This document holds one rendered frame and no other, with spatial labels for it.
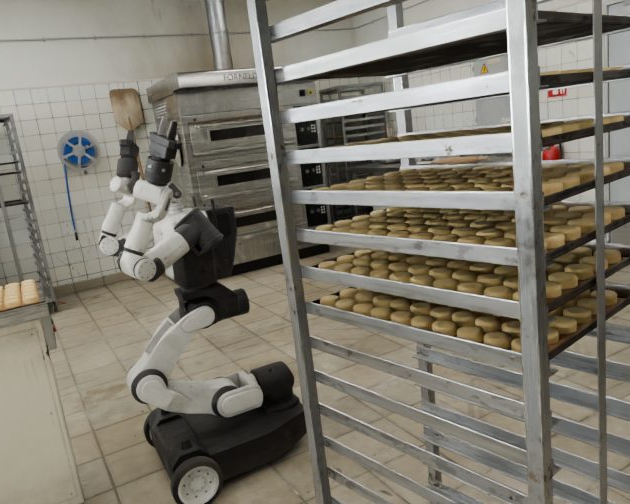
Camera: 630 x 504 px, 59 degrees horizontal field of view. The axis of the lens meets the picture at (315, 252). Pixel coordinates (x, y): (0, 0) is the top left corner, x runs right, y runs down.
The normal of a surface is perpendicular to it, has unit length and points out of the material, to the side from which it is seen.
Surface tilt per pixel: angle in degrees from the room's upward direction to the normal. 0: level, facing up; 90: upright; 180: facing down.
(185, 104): 90
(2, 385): 90
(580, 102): 90
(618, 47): 90
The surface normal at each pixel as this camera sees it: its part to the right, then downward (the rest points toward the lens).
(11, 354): 0.48, 0.13
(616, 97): -0.86, 0.21
